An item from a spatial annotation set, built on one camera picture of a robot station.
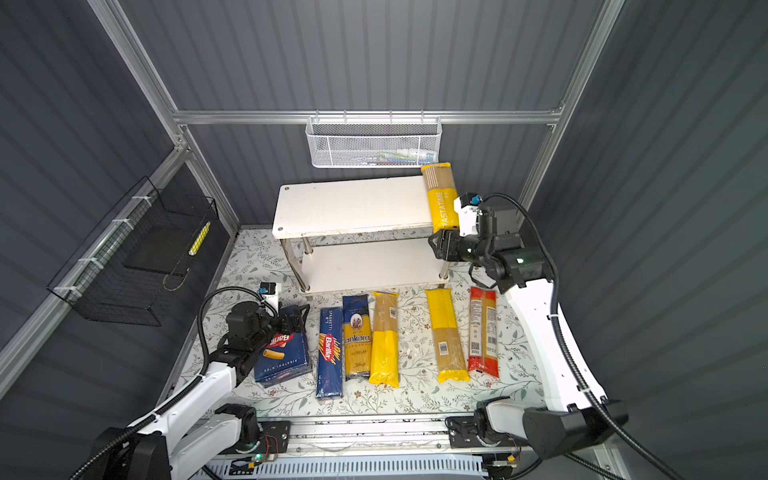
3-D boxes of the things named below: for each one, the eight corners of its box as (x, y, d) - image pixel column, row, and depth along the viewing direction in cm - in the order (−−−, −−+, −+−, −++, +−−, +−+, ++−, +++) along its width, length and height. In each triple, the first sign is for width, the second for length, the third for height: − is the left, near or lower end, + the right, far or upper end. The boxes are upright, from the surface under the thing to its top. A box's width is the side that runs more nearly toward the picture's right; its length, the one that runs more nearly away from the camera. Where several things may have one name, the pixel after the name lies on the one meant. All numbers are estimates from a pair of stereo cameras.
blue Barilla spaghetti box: (317, 399, 81) (314, 395, 78) (321, 314, 98) (319, 308, 95) (342, 397, 82) (340, 393, 78) (342, 312, 98) (340, 306, 95)
